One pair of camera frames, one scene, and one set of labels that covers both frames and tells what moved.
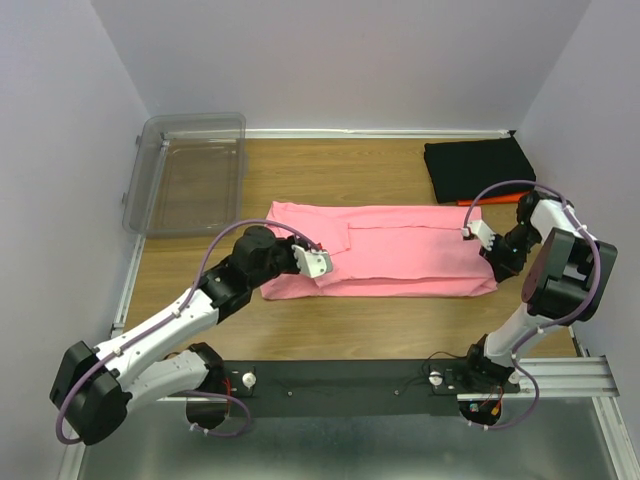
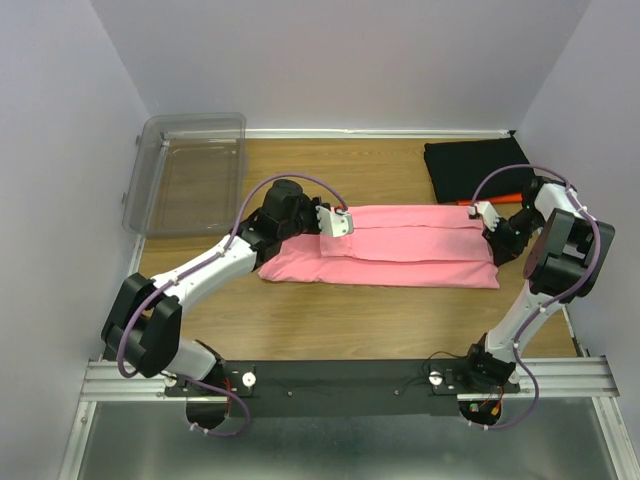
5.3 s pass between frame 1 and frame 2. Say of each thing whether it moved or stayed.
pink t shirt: moved
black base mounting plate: stayed
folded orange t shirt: stayed
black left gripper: moved
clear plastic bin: stayed
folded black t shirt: stayed
